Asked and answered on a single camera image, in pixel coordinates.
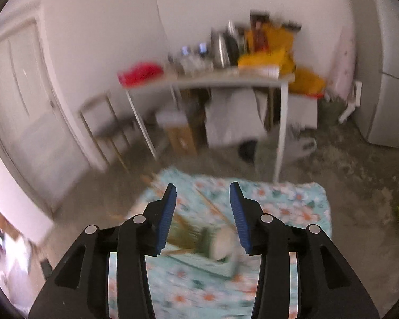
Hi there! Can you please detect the white table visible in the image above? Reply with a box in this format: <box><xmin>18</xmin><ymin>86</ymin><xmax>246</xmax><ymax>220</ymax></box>
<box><xmin>121</xmin><ymin>70</ymin><xmax>295</xmax><ymax>183</ymax></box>

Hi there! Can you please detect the steel electric kettle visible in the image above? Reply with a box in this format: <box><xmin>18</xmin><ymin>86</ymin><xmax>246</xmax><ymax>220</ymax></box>
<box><xmin>211</xmin><ymin>28</ymin><xmax>240</xmax><ymax>70</ymax></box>

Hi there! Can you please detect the pink rolled mat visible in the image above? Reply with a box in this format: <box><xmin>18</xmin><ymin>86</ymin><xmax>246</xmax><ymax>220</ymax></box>
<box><xmin>326</xmin><ymin>25</ymin><xmax>357</xmax><ymax>102</ymax></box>

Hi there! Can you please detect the white step stool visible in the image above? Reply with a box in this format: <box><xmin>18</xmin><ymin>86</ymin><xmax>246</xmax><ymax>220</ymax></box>
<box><xmin>338</xmin><ymin>80</ymin><xmax>363</xmax><ymax>123</ymax></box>

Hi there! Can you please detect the plastic-wrapped grey box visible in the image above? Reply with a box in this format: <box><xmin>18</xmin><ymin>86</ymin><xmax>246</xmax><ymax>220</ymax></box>
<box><xmin>155</xmin><ymin>110</ymin><xmax>188</xmax><ymax>128</ymax></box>

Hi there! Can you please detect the clear plastic bag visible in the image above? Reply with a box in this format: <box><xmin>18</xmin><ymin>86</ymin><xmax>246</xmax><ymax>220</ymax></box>
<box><xmin>286</xmin><ymin>136</ymin><xmax>317</xmax><ymax>165</ymax></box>

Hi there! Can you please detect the white door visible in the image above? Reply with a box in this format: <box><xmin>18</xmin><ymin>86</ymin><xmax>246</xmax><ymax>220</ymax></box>
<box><xmin>0</xmin><ymin>5</ymin><xmax>90</xmax><ymax>211</ymax></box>

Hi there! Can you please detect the brown cardboard box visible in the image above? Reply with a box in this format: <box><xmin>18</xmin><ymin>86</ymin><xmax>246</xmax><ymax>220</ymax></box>
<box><xmin>166</xmin><ymin>124</ymin><xmax>198</xmax><ymax>157</ymax></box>

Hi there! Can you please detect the yellow bag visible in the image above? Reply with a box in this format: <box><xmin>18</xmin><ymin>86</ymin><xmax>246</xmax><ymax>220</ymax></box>
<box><xmin>238</xmin><ymin>23</ymin><xmax>295</xmax><ymax>74</ymax></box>

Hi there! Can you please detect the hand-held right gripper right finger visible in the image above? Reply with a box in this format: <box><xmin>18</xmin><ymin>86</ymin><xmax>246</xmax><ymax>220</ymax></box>
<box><xmin>229</xmin><ymin>182</ymin><xmax>377</xmax><ymax>319</ymax></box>

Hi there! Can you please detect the white paper sheet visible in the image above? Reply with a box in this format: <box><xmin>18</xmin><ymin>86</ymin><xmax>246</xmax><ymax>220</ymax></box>
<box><xmin>239</xmin><ymin>66</ymin><xmax>281</xmax><ymax>79</ymax></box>

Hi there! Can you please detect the large metal spoon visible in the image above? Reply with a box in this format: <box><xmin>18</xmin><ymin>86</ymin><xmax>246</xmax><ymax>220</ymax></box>
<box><xmin>211</xmin><ymin>226</ymin><xmax>237</xmax><ymax>262</ymax></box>

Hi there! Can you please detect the white pillow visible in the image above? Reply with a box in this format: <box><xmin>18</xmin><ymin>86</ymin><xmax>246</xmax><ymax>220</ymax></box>
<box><xmin>204</xmin><ymin>90</ymin><xmax>267</xmax><ymax>148</ymax></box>

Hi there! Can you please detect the white box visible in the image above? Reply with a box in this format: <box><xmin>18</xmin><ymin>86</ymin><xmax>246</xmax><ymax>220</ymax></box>
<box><xmin>288</xmin><ymin>95</ymin><xmax>319</xmax><ymax>130</ymax></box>

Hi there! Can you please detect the floral blue cloth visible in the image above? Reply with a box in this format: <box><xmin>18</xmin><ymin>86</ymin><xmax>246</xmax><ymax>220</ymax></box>
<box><xmin>108</xmin><ymin>168</ymin><xmax>333</xmax><ymax>319</ymax></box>

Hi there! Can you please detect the grey refrigerator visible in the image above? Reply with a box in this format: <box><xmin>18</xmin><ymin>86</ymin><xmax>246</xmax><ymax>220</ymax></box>
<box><xmin>348</xmin><ymin>0</ymin><xmax>399</xmax><ymax>148</ymax></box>

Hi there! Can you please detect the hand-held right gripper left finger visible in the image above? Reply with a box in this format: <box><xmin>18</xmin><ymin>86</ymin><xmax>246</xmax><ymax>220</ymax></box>
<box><xmin>28</xmin><ymin>183</ymin><xmax>177</xmax><ymax>319</ymax></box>

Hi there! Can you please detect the black round pan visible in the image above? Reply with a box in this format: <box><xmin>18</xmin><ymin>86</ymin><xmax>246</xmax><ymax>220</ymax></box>
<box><xmin>238</xmin><ymin>140</ymin><xmax>258</xmax><ymax>165</ymax></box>

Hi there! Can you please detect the green plastic utensil holder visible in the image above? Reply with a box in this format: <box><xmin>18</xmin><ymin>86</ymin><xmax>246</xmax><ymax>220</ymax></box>
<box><xmin>163</xmin><ymin>217</ymin><xmax>242</xmax><ymax>280</ymax></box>

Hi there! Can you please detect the orange bag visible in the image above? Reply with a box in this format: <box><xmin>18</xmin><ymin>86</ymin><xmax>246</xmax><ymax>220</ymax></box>
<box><xmin>288</xmin><ymin>68</ymin><xmax>326</xmax><ymax>95</ymax></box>

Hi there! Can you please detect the red plastic bag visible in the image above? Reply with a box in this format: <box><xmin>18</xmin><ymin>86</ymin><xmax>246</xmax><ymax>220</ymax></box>
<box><xmin>117</xmin><ymin>61</ymin><xmax>163</xmax><ymax>87</ymax></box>

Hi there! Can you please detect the brown glass bottle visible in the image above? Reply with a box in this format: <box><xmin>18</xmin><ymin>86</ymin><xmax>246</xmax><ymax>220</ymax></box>
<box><xmin>253</xmin><ymin>18</ymin><xmax>270</xmax><ymax>52</ymax></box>

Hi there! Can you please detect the wooden chair black seat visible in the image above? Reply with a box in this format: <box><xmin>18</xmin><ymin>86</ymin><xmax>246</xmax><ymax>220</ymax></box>
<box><xmin>79</xmin><ymin>91</ymin><xmax>137</xmax><ymax>173</ymax></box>

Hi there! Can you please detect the crumpled clear plastic wrap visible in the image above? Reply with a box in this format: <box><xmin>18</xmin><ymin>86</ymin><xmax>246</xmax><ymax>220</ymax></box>
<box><xmin>176</xmin><ymin>53</ymin><xmax>215</xmax><ymax>75</ymax></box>

